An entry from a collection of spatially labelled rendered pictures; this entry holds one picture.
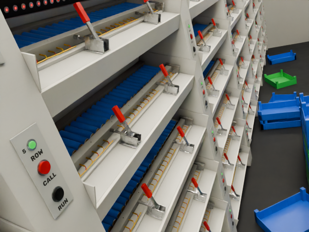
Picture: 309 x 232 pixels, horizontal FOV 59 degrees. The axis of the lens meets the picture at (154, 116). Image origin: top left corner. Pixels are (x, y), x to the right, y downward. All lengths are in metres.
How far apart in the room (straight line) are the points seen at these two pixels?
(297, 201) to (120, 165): 1.30
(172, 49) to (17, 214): 0.70
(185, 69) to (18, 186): 0.70
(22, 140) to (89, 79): 0.16
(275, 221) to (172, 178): 0.91
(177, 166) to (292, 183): 1.09
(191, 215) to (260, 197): 0.84
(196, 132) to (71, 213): 0.64
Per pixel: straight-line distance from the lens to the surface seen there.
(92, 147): 0.55
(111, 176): 0.51
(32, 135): 0.37
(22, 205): 0.37
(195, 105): 0.98
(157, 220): 0.69
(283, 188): 1.79
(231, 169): 1.44
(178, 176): 0.79
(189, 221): 0.94
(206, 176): 1.09
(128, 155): 0.55
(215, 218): 1.21
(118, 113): 0.56
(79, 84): 0.45
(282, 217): 1.62
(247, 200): 1.72
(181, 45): 0.92
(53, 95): 0.40
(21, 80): 0.37
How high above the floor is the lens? 1.17
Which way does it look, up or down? 23 degrees down
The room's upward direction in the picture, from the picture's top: 17 degrees counter-clockwise
